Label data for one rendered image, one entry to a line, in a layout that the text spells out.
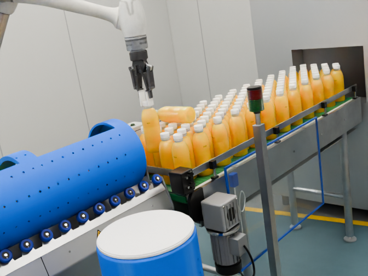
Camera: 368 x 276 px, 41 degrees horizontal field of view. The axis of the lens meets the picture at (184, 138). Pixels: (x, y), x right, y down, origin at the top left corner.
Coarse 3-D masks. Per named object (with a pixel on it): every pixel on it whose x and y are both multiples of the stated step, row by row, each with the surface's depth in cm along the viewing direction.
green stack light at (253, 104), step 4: (248, 100) 201; (252, 100) 199; (256, 100) 199; (260, 100) 199; (248, 104) 203; (252, 104) 200; (256, 104) 199; (260, 104) 200; (252, 108) 200; (256, 108) 200; (260, 108) 200
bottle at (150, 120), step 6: (150, 108) 208; (144, 114) 207; (150, 114) 206; (156, 114) 208; (144, 120) 207; (150, 120) 207; (156, 120) 208; (144, 126) 209; (150, 126) 207; (156, 126) 208; (144, 132) 210; (150, 132) 208; (156, 132) 208; (150, 138) 209; (156, 138) 209; (150, 144) 210; (156, 144) 209; (150, 150) 211; (156, 150) 210
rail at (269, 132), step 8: (336, 96) 289; (320, 104) 275; (304, 112) 263; (288, 120) 251; (296, 120) 257; (272, 128) 241; (280, 128) 246; (240, 144) 223; (248, 144) 227; (224, 152) 215; (232, 152) 218; (208, 160) 207; (216, 160) 210; (200, 168) 203; (208, 168) 207
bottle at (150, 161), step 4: (140, 136) 224; (144, 136) 222; (144, 140) 222; (144, 144) 222; (144, 148) 223; (148, 152) 223; (148, 156) 223; (152, 156) 224; (148, 160) 224; (152, 160) 224; (148, 164) 225; (152, 164) 225; (148, 172) 226
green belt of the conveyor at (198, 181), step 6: (336, 102) 302; (342, 102) 300; (330, 108) 291; (318, 114) 282; (306, 120) 273; (294, 126) 265; (276, 138) 250; (252, 150) 238; (234, 156) 233; (216, 168) 220; (222, 168) 219; (150, 174) 226; (216, 174) 213; (150, 180) 219; (198, 180) 209; (204, 180) 208; (168, 186) 207; (174, 198) 203; (180, 198) 201; (186, 198) 199
